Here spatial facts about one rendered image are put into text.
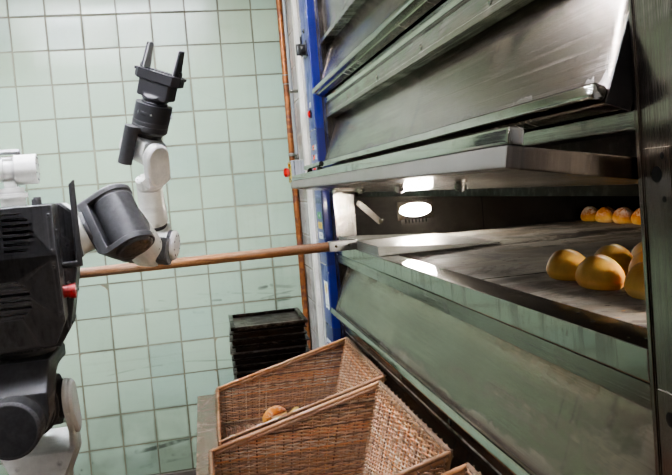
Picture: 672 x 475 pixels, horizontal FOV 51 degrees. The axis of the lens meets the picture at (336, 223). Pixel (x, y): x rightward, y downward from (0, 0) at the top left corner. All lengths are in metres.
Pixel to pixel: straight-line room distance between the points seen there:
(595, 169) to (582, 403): 0.37
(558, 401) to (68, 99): 2.79
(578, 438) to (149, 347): 2.66
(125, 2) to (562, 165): 2.91
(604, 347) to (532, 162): 0.27
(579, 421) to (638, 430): 0.12
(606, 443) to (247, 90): 2.73
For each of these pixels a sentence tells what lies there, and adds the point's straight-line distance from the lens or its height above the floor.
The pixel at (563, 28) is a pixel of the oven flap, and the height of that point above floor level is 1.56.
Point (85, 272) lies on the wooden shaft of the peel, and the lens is 2.20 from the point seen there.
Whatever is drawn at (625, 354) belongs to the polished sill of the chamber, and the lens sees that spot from 0.90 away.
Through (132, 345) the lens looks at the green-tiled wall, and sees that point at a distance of 3.48.
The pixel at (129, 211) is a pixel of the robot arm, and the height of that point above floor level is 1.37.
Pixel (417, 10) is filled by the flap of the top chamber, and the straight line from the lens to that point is 1.43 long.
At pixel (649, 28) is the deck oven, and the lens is 0.82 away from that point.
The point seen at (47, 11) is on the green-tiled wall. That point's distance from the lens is 3.56.
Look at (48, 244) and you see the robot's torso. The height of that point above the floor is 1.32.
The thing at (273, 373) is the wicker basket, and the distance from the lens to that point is 2.51.
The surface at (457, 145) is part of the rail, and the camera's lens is 0.91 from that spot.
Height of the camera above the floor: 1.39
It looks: 3 degrees down
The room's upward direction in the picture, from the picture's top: 5 degrees counter-clockwise
